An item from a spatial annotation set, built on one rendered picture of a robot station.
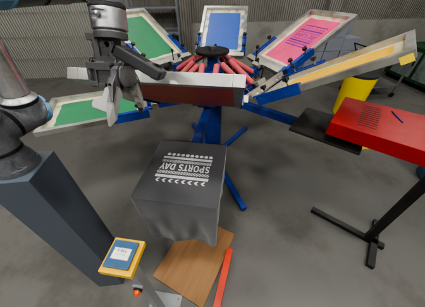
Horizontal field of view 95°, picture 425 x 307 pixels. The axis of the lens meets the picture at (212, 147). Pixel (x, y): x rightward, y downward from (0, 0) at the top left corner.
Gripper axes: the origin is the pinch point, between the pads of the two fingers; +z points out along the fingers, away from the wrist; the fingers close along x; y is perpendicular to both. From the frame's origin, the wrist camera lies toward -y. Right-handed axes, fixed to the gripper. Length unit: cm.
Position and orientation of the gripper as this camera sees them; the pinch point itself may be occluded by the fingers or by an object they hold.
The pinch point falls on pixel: (130, 119)
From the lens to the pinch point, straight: 56.1
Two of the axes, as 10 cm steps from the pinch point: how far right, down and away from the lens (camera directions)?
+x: -1.4, 3.8, -9.1
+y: -9.9, -0.9, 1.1
